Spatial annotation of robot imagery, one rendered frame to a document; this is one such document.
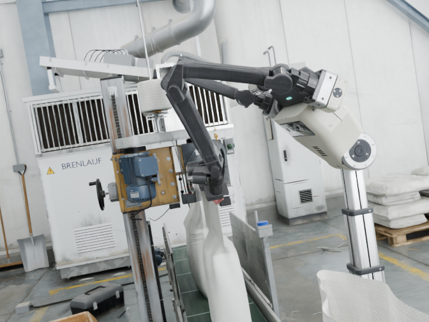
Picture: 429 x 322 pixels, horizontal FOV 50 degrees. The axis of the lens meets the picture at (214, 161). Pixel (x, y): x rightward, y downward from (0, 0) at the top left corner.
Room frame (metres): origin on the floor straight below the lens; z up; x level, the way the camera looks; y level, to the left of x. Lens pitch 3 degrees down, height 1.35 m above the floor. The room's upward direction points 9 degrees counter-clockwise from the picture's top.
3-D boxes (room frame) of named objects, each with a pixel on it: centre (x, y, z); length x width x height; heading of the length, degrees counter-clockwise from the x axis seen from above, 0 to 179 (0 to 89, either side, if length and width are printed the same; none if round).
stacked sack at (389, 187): (4.67, -1.88, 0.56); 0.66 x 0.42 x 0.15; 98
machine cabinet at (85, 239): (5.70, 0.90, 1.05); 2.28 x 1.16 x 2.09; 98
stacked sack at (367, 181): (5.07, -1.80, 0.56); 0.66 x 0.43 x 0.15; 96
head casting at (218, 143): (2.67, 0.07, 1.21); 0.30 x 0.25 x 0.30; 8
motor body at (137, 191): (2.34, 0.40, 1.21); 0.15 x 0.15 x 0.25
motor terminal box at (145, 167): (2.25, 0.34, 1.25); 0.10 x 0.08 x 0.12; 123
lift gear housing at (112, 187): (2.54, 0.58, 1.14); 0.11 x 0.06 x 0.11; 8
